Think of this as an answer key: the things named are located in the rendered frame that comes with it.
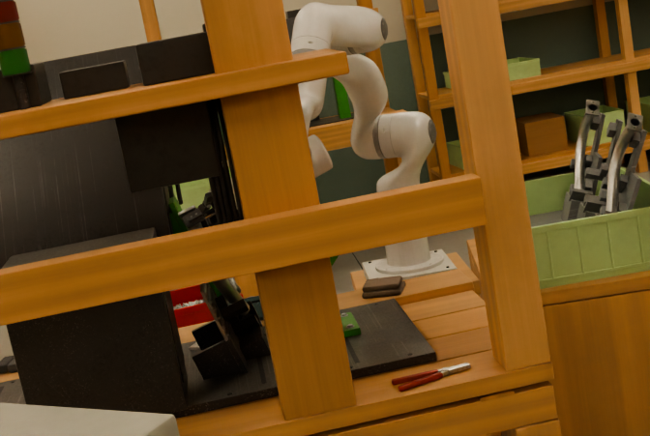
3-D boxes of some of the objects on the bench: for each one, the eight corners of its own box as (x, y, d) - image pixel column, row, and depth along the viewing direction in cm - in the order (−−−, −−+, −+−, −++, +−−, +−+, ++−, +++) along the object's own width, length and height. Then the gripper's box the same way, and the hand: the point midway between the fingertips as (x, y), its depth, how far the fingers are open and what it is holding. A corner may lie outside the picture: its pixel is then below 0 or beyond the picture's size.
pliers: (399, 392, 193) (398, 387, 193) (391, 384, 198) (390, 378, 198) (475, 371, 197) (474, 365, 197) (464, 363, 202) (463, 358, 202)
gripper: (259, 176, 207) (181, 220, 206) (280, 216, 221) (207, 258, 220) (245, 152, 212) (168, 195, 210) (266, 192, 225) (194, 233, 224)
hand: (196, 222), depth 215 cm, fingers closed on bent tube, 3 cm apart
